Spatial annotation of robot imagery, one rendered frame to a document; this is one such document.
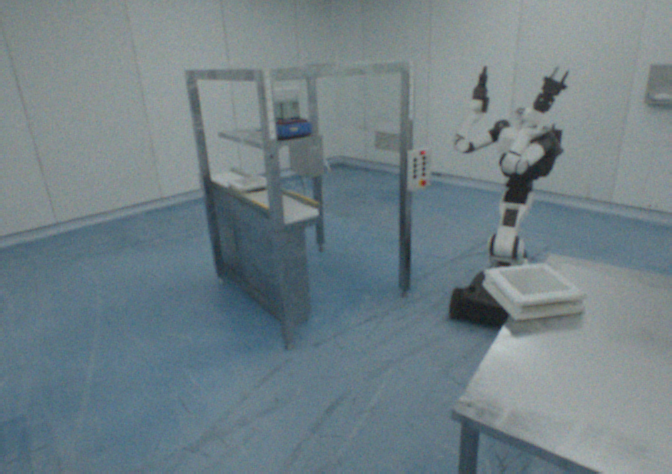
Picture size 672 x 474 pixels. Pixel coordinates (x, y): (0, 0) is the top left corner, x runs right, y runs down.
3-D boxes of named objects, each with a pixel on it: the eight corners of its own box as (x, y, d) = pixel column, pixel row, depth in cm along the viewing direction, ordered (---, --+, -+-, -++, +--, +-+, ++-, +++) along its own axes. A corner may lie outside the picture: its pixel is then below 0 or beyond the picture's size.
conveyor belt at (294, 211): (318, 217, 265) (318, 209, 263) (281, 227, 252) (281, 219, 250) (229, 177, 369) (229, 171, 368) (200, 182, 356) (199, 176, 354)
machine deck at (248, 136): (323, 141, 251) (322, 134, 250) (263, 151, 231) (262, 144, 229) (271, 130, 299) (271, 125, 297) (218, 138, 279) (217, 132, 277)
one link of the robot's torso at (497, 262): (496, 264, 307) (490, 228, 270) (527, 270, 297) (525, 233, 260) (491, 284, 300) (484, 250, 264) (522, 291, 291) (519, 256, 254)
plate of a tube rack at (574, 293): (586, 299, 147) (587, 293, 146) (517, 307, 144) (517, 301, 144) (544, 267, 170) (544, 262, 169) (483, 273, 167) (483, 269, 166)
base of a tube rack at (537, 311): (584, 312, 149) (585, 306, 148) (515, 320, 146) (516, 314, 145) (542, 279, 172) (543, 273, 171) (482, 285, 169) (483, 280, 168)
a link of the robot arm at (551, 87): (563, 85, 215) (550, 108, 221) (570, 86, 222) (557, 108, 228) (541, 75, 222) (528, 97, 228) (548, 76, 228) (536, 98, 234)
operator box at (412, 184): (430, 186, 296) (431, 148, 287) (412, 191, 287) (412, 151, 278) (423, 184, 300) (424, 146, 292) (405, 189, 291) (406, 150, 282)
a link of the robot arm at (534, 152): (499, 174, 247) (527, 153, 252) (519, 182, 237) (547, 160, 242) (497, 158, 240) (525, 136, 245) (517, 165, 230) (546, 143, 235)
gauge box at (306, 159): (324, 174, 258) (323, 140, 251) (309, 177, 252) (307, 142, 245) (305, 168, 275) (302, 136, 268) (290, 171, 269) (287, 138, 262)
